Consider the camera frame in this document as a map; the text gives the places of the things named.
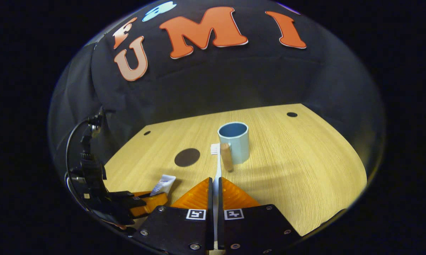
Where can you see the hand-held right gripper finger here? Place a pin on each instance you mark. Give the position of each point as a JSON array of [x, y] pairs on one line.
[[220, 202], [211, 202]]

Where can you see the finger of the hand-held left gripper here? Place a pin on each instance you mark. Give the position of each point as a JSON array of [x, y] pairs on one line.
[[152, 203], [142, 194]]

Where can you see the white toothpaste tube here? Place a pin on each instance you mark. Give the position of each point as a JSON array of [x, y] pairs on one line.
[[163, 184]]

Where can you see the pale blue toothbrush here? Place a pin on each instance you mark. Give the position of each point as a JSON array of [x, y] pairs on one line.
[[218, 166]]

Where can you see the dark round coaster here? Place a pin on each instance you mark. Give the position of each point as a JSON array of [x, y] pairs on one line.
[[187, 157]]

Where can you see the wooden desktop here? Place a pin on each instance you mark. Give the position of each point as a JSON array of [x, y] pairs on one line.
[[287, 170]]

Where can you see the black backdrop cloth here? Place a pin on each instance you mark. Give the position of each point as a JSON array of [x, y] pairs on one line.
[[216, 78]]

